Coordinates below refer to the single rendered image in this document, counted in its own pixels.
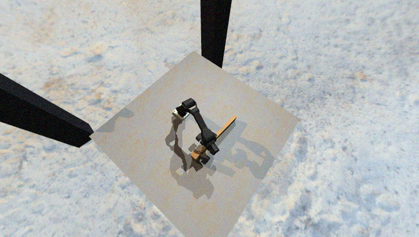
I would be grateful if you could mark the brown wooden rail with steel hooks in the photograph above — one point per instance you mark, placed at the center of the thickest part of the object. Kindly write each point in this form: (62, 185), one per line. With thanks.
(232, 119)

